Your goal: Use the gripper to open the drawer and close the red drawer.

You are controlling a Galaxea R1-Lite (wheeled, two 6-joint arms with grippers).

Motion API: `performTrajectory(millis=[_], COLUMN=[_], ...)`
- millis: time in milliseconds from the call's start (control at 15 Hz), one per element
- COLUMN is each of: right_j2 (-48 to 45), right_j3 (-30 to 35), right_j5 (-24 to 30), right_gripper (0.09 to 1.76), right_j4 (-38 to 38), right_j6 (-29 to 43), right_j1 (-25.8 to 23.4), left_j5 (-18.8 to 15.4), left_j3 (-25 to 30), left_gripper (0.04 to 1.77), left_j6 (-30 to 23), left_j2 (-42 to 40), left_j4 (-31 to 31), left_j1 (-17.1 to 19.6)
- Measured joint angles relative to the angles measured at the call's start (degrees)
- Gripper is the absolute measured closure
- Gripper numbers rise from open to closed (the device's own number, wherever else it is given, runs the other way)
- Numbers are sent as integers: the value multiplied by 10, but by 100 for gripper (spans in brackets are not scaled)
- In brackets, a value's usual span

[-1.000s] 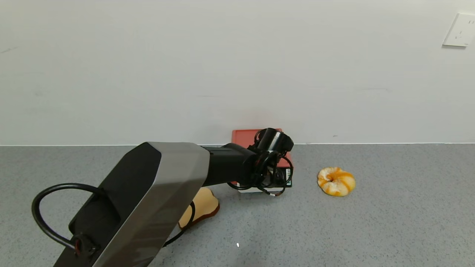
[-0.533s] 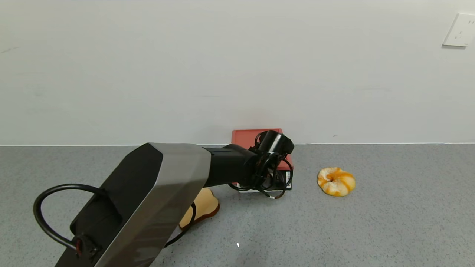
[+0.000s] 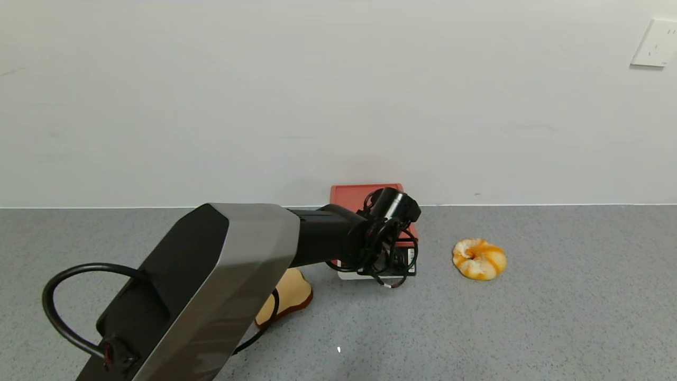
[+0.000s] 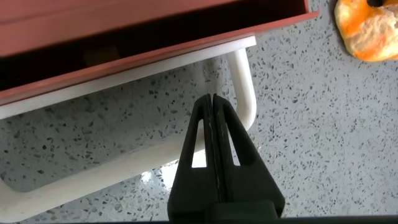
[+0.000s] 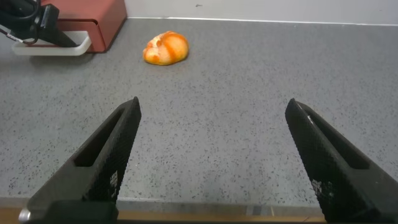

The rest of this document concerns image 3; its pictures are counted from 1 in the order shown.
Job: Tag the orange and white bagel toy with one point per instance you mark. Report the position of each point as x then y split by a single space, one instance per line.
478 267

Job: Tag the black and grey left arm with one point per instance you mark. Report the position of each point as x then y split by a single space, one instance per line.
211 275

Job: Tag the toast slice toy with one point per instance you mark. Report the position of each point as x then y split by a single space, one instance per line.
292 291

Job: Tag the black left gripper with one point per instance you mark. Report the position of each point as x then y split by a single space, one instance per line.
403 260

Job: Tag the white wall socket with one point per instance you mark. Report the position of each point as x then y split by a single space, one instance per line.
656 45

